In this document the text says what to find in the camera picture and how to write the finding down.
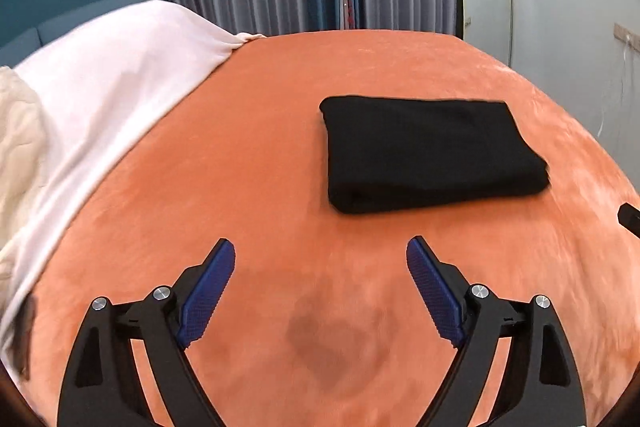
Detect black pants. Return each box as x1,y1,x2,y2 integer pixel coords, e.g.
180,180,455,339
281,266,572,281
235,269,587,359
319,95,550,215

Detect dark smartphone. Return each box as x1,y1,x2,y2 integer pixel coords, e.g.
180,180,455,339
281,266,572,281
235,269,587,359
12,293,37,381

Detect orange plush bed blanket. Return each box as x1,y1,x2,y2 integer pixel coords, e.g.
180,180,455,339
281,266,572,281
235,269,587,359
24,30,639,426

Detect cream quilted comforter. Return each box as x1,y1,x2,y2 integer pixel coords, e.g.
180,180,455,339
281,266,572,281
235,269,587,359
0,66,49,248

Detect white bed sheet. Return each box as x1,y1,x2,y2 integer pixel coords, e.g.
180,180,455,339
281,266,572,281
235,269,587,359
1,0,255,350

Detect blue upholstered headboard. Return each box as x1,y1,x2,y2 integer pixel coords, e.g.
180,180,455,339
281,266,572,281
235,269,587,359
1,0,151,67

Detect white charging cable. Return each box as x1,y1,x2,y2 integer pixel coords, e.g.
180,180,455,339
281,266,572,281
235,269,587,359
594,41,632,139

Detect wall power outlet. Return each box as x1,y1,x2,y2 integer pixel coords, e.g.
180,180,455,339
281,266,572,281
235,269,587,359
613,23,640,53

